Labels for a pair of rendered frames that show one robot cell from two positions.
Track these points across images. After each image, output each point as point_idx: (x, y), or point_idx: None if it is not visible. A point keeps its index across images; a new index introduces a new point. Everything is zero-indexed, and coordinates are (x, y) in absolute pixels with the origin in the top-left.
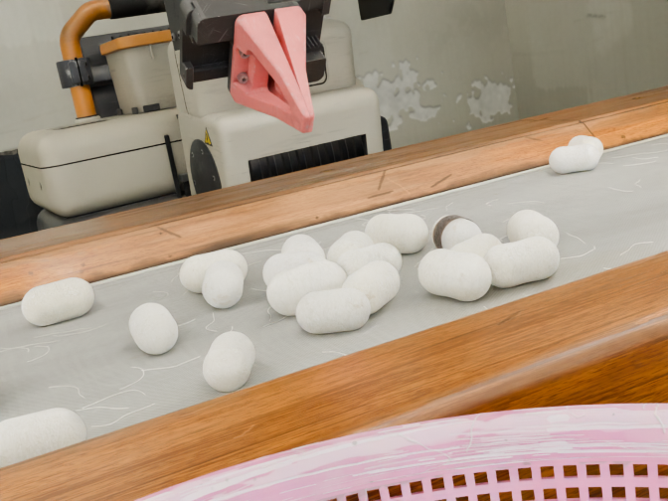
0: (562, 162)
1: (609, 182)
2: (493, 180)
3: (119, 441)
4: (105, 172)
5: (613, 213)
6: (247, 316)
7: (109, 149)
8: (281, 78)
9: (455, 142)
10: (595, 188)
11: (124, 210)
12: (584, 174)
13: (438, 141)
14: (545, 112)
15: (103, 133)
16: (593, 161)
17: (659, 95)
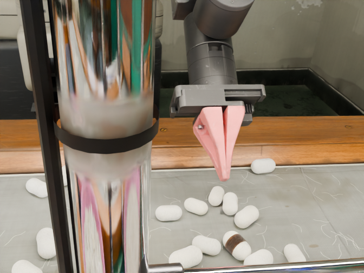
0: (27, 189)
1: (17, 223)
2: (10, 175)
3: None
4: (5, 23)
5: None
6: None
7: (8, 12)
8: None
9: (27, 135)
10: (1, 227)
11: (14, 43)
12: (34, 200)
13: (31, 125)
14: (336, 13)
15: (6, 3)
16: (40, 196)
17: (170, 135)
